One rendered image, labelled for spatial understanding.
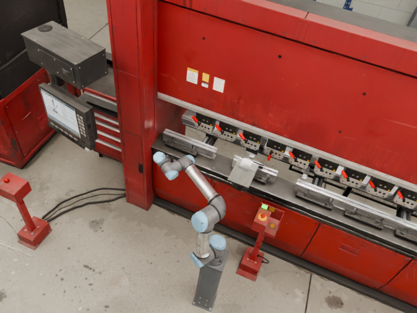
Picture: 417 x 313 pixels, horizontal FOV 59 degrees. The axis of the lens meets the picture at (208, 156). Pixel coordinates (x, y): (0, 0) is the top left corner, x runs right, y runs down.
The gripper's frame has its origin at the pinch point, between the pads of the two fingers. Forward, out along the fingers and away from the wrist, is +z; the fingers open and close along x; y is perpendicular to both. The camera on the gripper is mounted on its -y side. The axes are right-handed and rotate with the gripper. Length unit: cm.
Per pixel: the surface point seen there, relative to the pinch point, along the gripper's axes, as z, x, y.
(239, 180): 36, 22, 40
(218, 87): -6, 65, -5
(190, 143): 48, 23, -16
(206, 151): 52, 26, -1
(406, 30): -43, 144, 80
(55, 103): -36, -14, -82
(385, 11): 318, 389, 18
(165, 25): -36, 74, -51
